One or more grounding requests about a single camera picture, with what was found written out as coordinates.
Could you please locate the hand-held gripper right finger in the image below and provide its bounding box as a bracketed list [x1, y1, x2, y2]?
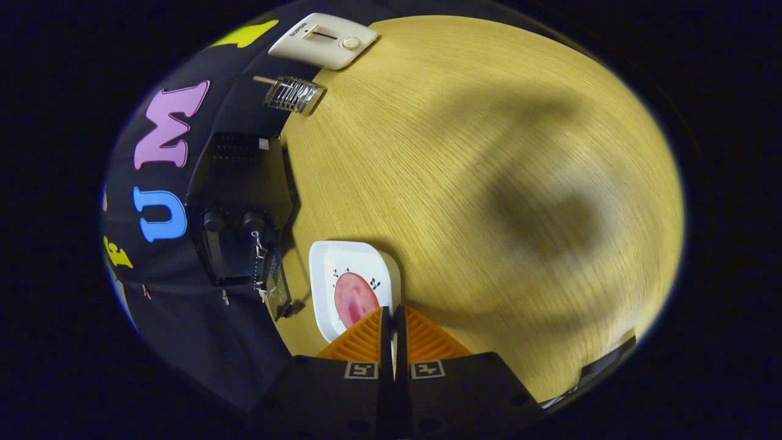
[394, 304, 541, 440]

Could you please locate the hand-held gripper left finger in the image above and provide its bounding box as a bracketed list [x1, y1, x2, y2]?
[257, 307, 395, 440]

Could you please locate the pink meat slice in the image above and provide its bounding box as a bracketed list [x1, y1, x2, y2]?
[334, 272, 381, 331]

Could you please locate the white square tray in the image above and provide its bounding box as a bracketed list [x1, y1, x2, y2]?
[309, 240, 402, 344]

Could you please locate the black toaster oven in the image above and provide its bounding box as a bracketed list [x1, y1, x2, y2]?
[185, 131, 301, 321]

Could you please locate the white toaster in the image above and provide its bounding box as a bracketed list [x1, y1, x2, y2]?
[268, 12, 379, 71]

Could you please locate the black backdrop cloth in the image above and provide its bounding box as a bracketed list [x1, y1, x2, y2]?
[101, 0, 398, 413]

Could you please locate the wire rack with wooden handle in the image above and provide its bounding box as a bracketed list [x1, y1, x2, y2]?
[254, 75, 326, 115]

